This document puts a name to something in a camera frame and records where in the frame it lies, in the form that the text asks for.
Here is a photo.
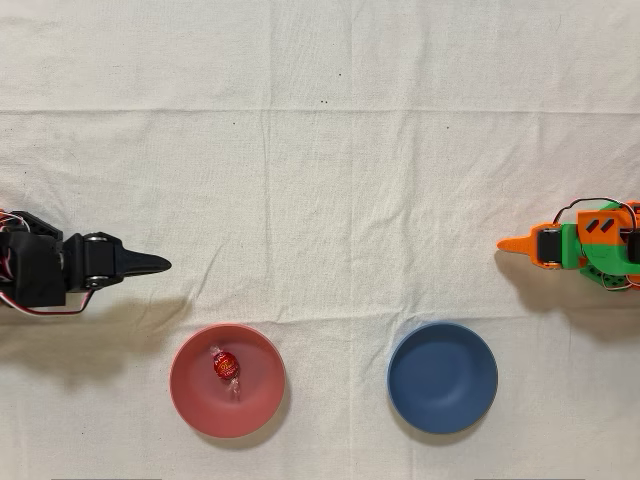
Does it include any red candy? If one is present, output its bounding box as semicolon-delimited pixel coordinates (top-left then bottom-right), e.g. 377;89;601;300
209;343;242;401

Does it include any blue bowl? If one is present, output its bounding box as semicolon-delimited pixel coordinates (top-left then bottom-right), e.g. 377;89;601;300
386;321;500;435

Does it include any red bowl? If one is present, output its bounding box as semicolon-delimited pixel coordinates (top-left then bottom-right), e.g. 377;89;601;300
168;322;287;440

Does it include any white tablecloth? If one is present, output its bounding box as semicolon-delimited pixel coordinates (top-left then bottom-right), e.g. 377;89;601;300
0;0;640;480

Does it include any orange arm servo cable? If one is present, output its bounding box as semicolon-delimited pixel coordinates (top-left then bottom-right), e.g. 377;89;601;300
552;197;640;226

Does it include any red white gripper servo cable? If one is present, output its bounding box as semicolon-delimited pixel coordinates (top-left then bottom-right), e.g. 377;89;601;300
0;289;96;316

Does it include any red white base servo cable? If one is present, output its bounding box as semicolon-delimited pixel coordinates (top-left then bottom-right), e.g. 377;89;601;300
0;208;29;234

